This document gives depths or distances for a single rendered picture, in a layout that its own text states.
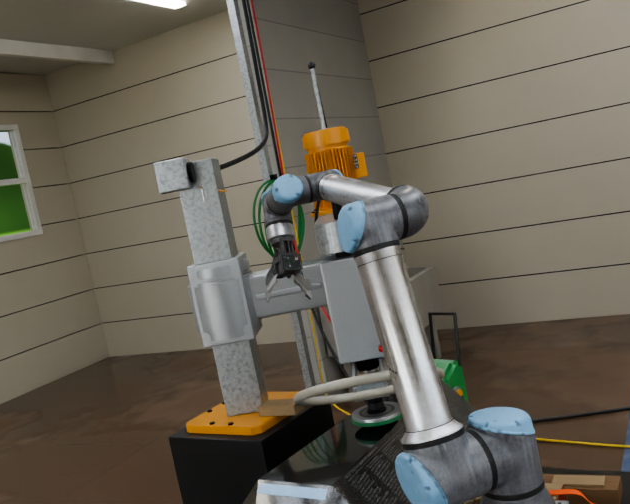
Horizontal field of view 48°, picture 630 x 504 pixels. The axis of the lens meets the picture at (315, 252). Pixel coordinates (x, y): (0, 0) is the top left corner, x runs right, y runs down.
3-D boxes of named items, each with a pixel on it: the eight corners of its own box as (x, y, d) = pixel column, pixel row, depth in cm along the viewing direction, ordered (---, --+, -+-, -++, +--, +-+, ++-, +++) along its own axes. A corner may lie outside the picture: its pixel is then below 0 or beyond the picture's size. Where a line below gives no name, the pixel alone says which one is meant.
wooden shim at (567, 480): (551, 486, 361) (551, 483, 361) (554, 477, 370) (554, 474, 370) (604, 487, 350) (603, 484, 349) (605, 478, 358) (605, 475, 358)
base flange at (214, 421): (182, 432, 358) (180, 423, 358) (243, 398, 399) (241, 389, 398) (258, 436, 331) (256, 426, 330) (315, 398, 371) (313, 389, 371)
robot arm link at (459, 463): (500, 498, 161) (403, 184, 169) (434, 525, 155) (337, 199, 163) (466, 490, 175) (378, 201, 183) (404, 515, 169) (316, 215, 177)
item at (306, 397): (304, 410, 253) (303, 402, 254) (441, 385, 251) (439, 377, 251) (283, 399, 207) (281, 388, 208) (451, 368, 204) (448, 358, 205)
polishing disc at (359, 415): (353, 408, 309) (352, 406, 309) (402, 401, 307) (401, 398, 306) (351, 426, 288) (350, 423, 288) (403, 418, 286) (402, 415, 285)
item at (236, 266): (185, 349, 356) (167, 269, 352) (229, 330, 385) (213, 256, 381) (238, 346, 337) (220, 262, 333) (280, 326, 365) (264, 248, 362)
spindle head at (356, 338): (341, 350, 322) (321, 253, 317) (389, 341, 320) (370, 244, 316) (340, 372, 286) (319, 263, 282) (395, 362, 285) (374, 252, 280)
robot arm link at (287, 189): (304, 168, 222) (294, 184, 233) (270, 175, 218) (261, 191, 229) (314, 195, 220) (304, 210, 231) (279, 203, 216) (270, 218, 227)
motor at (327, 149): (313, 214, 370) (298, 137, 366) (372, 202, 368) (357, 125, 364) (310, 217, 342) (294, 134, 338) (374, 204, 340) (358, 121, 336)
